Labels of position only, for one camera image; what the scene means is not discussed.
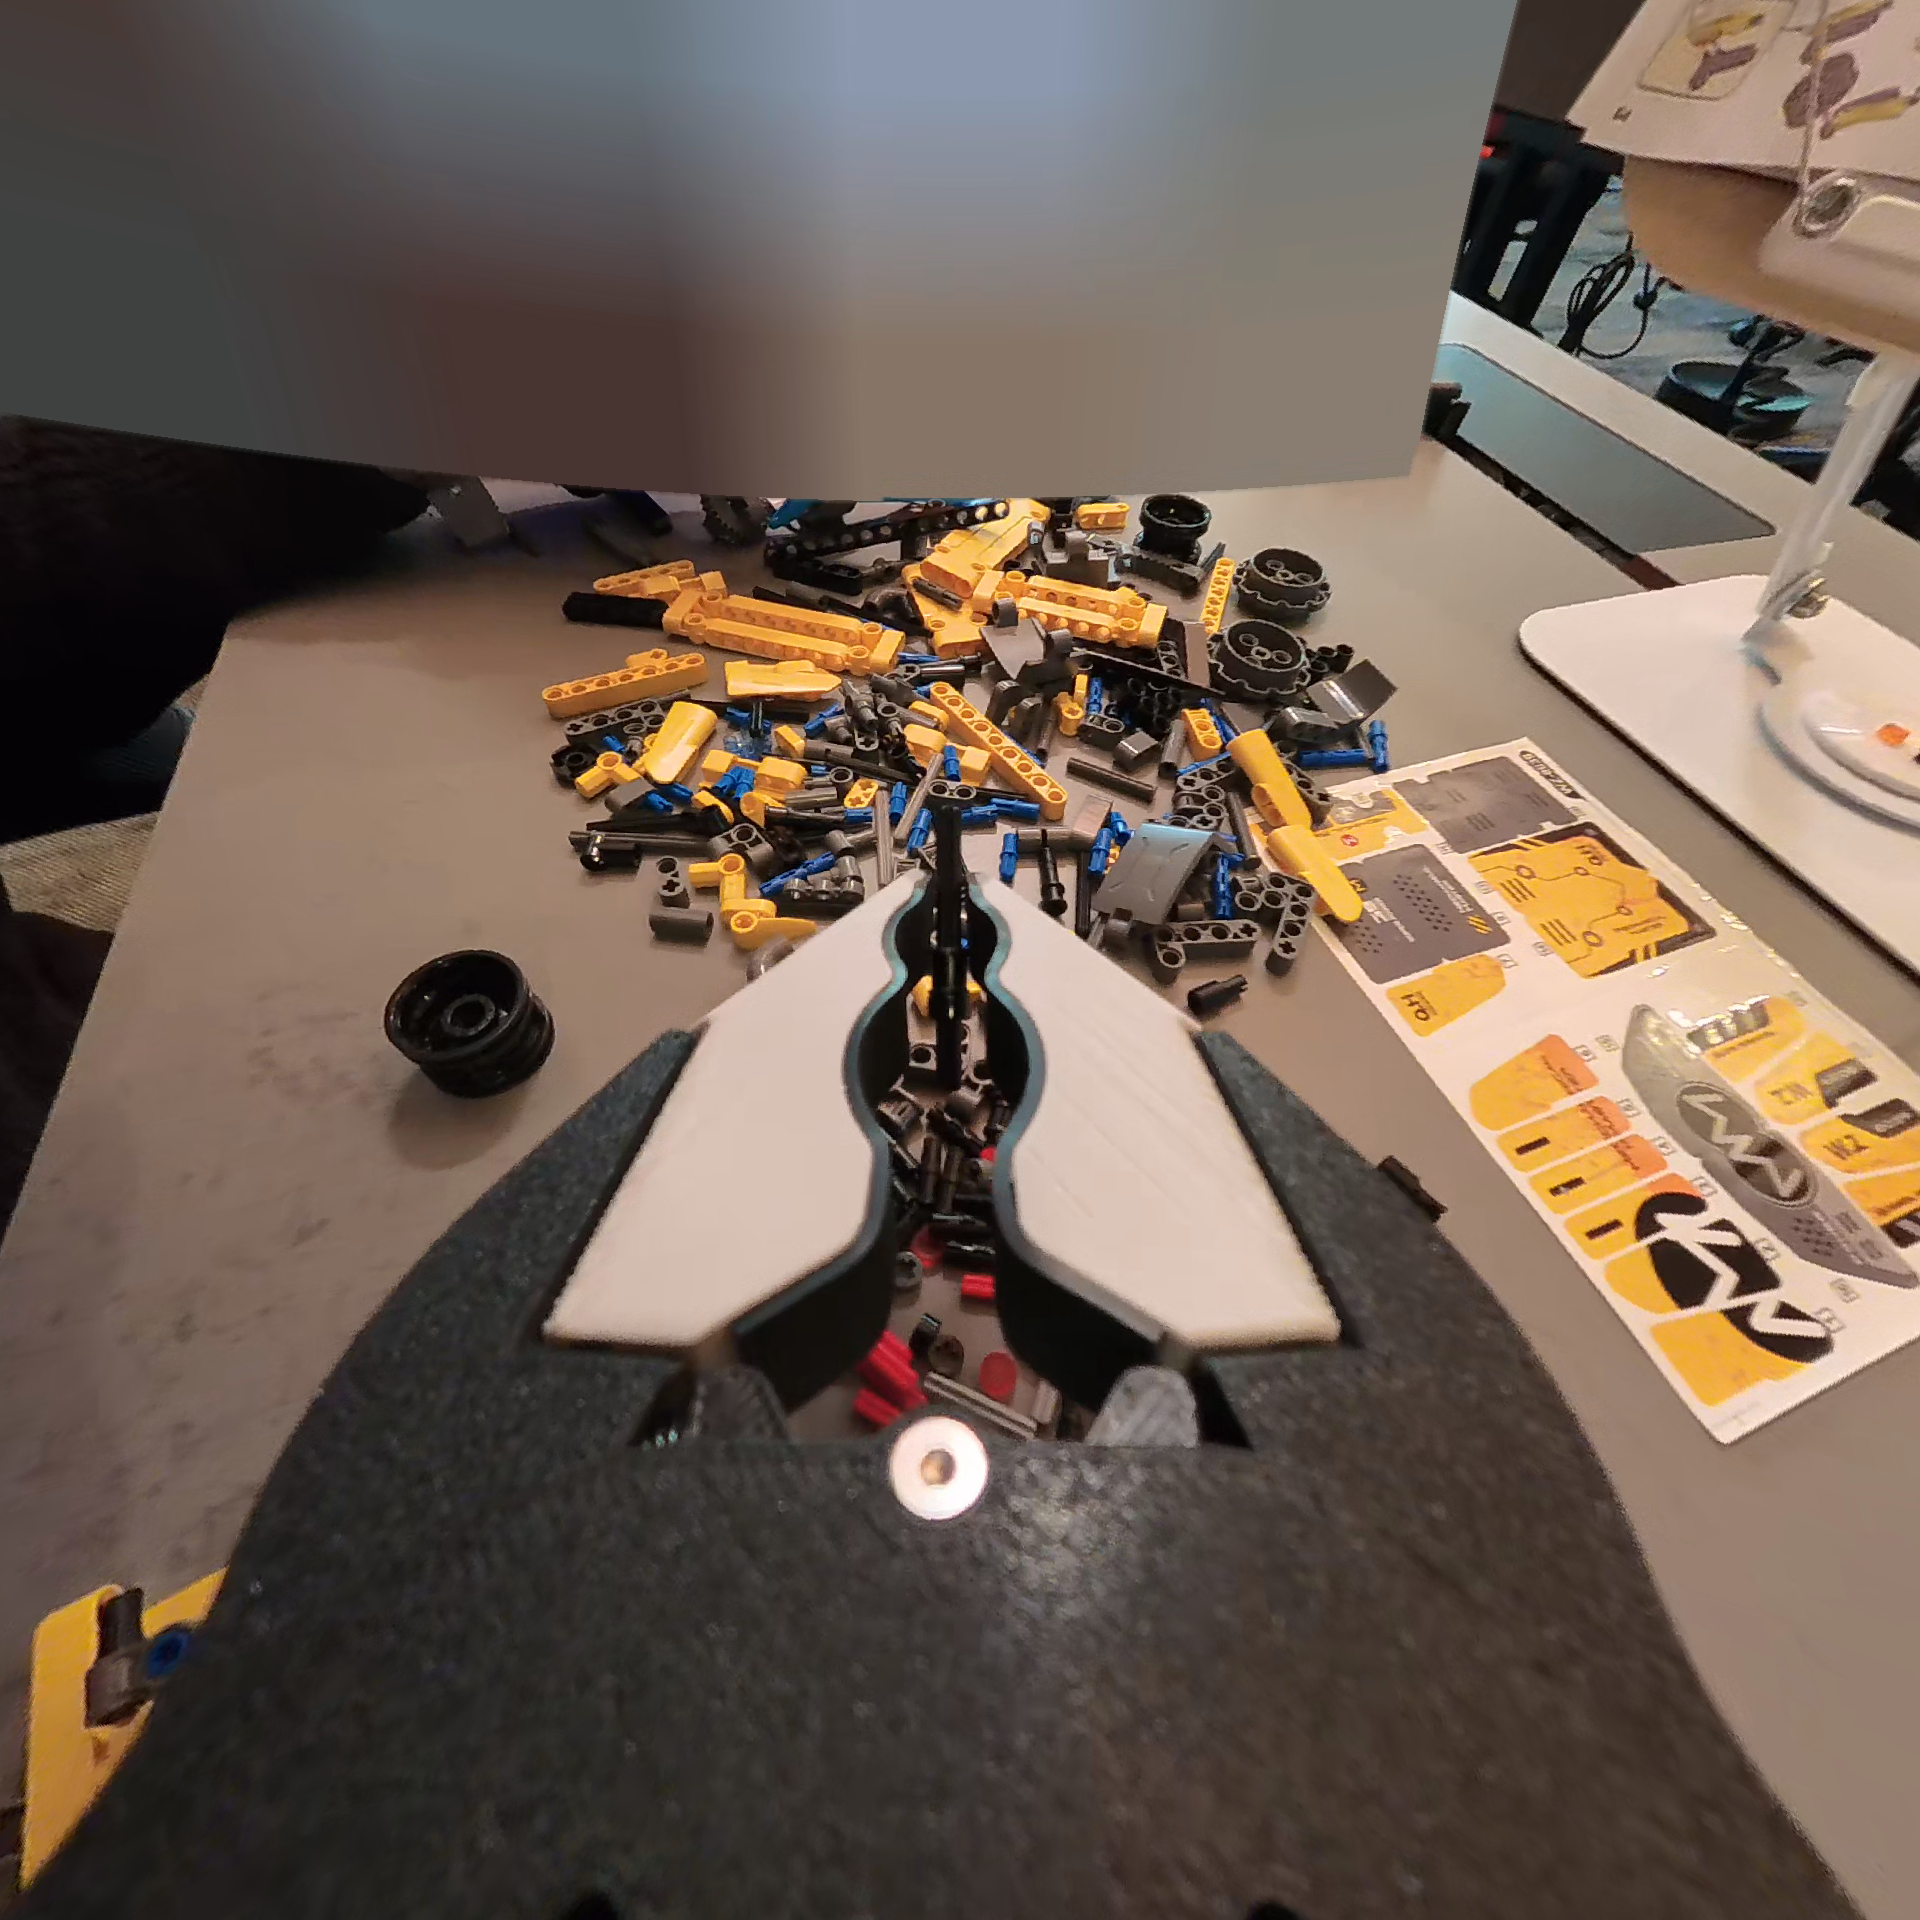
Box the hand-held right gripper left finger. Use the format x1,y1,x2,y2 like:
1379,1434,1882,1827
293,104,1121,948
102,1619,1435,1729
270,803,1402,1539
544,870,943,1360

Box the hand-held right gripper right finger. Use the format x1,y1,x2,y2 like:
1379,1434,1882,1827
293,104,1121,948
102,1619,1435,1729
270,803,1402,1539
959,873,1344,1362

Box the black toy wheel rim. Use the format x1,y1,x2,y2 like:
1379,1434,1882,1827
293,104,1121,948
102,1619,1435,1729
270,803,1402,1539
381,948,558,1100

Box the pile of toy building pieces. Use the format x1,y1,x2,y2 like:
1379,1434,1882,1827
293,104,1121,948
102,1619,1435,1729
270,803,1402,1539
538,491,1395,1449

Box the yellow grey sticker sheet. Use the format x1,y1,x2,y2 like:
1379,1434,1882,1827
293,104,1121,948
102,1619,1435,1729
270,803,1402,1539
1295,736,1920,1445

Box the white booklet stand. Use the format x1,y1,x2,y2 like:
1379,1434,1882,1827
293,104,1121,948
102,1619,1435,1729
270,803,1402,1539
1518,150,1920,976

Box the yellow assembled toy block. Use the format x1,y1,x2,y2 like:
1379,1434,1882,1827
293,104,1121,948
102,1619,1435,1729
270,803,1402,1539
22,1569,226,1892

